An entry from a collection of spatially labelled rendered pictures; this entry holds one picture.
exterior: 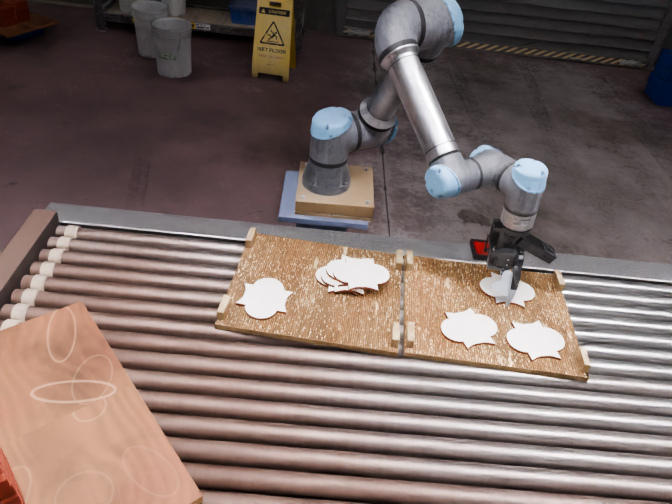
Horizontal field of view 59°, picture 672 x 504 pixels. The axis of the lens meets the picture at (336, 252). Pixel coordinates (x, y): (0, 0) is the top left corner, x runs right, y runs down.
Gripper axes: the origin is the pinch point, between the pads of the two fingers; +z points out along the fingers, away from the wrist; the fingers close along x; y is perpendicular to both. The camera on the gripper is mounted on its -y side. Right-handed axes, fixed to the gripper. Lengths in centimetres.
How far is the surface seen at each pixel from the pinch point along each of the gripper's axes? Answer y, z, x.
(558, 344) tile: -9.4, 0.6, 17.5
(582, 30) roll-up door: -152, 74, -475
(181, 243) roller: 85, -3, -4
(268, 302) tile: 58, -4, 17
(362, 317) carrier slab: 35.8, -1.6, 16.6
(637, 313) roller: -34.4, 5.2, -0.8
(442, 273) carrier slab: 16.1, -0.3, -3.5
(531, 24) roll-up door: -102, 71, -471
